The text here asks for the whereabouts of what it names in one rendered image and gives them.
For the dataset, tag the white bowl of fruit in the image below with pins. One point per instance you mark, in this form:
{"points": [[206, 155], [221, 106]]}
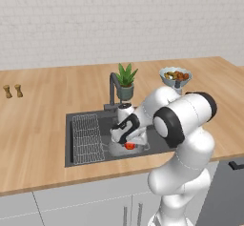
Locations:
{"points": [[175, 76]]}

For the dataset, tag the dark grey sink basin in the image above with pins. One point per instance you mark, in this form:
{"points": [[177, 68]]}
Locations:
{"points": [[108, 131]]}

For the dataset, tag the wooden shaker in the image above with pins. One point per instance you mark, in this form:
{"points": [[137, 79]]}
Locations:
{"points": [[18, 90], [7, 91]]}

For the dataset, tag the green plant in grey pot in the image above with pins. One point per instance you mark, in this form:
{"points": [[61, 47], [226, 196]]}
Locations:
{"points": [[126, 83]]}

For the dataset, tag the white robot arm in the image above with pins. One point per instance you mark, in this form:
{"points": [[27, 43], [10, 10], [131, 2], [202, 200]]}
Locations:
{"points": [[190, 147]]}

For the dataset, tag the grey cupboard door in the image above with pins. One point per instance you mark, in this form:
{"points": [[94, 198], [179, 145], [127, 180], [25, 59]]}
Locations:
{"points": [[143, 198], [16, 209], [85, 204]]}

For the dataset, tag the dark grey sink faucet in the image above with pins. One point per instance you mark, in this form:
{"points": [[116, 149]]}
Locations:
{"points": [[112, 90]]}

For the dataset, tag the dark grey dishwasher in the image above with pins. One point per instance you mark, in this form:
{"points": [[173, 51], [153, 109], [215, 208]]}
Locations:
{"points": [[225, 198]]}

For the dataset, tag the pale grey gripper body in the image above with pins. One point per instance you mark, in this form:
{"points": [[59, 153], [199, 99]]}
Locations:
{"points": [[139, 138]]}

